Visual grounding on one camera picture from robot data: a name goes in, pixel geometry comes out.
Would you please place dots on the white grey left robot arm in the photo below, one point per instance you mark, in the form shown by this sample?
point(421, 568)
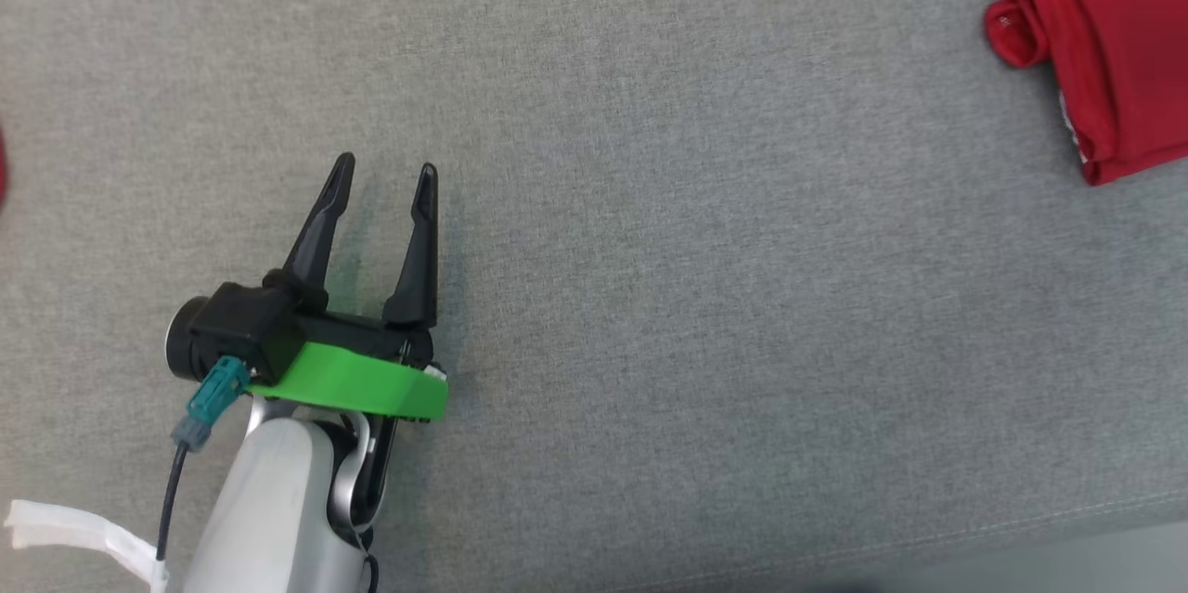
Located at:
point(269, 500)

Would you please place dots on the red basketball jersey number 23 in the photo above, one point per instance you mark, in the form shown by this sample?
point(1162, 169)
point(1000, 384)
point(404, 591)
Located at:
point(1123, 45)

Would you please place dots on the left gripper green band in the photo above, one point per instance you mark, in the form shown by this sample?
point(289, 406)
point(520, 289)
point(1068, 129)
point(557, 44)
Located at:
point(353, 380)

